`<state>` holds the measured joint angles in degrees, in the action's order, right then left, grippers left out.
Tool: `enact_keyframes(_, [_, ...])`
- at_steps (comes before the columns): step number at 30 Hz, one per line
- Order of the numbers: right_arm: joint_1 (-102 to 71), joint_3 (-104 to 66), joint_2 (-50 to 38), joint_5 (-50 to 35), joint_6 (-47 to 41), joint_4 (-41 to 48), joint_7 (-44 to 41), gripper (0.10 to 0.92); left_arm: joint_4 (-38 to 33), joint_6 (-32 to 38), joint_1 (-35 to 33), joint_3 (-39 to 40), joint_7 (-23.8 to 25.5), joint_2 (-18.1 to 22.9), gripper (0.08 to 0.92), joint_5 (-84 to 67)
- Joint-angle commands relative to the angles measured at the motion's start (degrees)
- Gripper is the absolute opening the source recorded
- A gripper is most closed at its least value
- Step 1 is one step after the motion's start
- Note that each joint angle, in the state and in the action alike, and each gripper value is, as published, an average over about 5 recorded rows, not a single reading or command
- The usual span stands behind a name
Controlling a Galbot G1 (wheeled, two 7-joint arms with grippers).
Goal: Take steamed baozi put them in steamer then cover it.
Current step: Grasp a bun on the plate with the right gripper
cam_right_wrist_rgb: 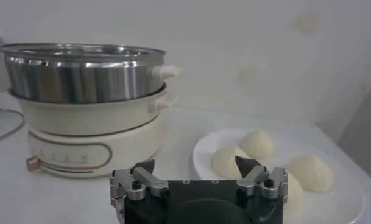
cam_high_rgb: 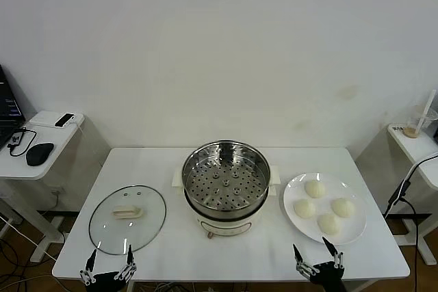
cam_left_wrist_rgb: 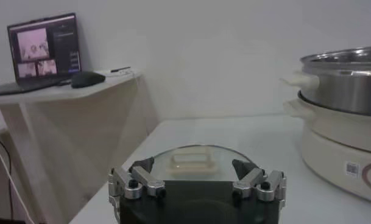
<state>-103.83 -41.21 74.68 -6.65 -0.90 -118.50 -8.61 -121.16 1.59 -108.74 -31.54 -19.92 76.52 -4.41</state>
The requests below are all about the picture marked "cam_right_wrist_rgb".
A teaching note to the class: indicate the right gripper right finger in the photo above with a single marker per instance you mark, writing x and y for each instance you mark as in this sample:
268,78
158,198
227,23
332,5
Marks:
252,179

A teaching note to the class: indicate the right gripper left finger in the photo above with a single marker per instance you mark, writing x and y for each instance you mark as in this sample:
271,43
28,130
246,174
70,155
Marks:
148,179

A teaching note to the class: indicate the white steamed baozi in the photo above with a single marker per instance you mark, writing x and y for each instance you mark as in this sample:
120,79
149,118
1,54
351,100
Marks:
258,144
311,173
224,162
295,198

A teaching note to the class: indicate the round glass lid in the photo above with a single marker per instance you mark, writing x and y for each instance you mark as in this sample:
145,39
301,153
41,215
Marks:
2,124

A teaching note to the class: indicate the stainless steel steamer basket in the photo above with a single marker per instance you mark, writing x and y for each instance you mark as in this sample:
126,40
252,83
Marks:
81,79

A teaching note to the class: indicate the white round plate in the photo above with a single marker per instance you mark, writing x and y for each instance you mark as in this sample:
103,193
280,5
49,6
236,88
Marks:
203,152

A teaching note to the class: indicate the cream electric cooker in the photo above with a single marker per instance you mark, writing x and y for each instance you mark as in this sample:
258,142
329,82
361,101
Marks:
97,152

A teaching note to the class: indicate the white side table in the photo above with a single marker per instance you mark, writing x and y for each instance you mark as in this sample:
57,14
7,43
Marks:
362,146

